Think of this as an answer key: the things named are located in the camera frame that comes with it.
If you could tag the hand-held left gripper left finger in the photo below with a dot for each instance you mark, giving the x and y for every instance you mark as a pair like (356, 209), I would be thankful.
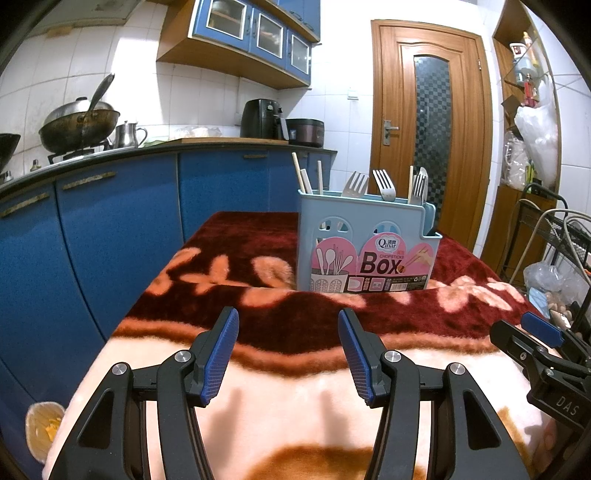
(221, 355)

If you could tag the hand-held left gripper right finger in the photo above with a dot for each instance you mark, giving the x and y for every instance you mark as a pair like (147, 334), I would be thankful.
(360, 360)

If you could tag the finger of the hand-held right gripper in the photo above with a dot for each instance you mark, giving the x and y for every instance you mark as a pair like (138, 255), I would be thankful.
(512, 339)
(542, 325)

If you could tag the light blue utensil holder box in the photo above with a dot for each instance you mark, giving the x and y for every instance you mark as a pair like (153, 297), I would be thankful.
(309, 258)

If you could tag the metal fork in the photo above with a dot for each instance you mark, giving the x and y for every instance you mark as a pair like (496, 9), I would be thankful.
(419, 189)
(385, 184)
(355, 184)

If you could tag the clear plastic bag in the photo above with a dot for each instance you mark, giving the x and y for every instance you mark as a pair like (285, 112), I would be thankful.
(547, 281)

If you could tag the red floral blanket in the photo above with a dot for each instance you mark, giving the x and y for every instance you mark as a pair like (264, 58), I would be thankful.
(254, 295)

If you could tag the black metal rack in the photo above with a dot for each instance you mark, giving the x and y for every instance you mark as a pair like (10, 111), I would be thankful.
(545, 191)

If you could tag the pale plastic bag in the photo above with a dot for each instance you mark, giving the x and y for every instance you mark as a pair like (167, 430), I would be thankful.
(516, 159)

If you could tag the blue base cabinet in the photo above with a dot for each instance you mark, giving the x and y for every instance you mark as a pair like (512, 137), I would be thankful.
(115, 221)

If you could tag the white plastic bag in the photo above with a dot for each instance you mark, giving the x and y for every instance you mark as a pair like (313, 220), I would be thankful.
(538, 138)

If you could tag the yellow round container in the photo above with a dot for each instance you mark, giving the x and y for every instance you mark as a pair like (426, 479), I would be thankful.
(44, 429)

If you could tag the white dishes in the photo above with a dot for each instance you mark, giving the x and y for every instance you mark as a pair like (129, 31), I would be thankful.
(203, 131)

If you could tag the dark rice cooker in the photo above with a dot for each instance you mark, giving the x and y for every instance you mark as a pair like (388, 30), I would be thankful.
(304, 134)

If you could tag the red bottle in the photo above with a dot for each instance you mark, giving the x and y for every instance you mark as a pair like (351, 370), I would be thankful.
(531, 92)

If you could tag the black air fryer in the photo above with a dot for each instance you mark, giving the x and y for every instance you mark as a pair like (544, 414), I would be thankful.
(261, 120)

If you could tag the steel kettle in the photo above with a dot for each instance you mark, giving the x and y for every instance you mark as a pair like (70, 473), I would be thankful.
(127, 136)

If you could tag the gas stove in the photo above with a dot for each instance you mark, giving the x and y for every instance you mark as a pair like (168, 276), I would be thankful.
(78, 154)

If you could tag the metal wok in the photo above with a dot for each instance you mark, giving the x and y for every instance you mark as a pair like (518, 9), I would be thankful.
(74, 127)

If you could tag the yellow bottle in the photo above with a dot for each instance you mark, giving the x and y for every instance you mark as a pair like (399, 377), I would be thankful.
(530, 48)

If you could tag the wooden door with glass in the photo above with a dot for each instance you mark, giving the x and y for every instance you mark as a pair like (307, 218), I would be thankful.
(392, 83)

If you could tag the black pan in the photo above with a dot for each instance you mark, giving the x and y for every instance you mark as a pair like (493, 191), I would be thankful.
(8, 150)

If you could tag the range hood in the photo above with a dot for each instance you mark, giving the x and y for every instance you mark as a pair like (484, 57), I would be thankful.
(87, 9)

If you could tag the wooden wall shelf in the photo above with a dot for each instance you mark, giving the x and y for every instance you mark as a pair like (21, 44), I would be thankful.
(501, 207)

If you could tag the blue wall cabinet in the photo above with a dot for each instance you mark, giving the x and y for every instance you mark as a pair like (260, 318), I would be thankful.
(258, 32)

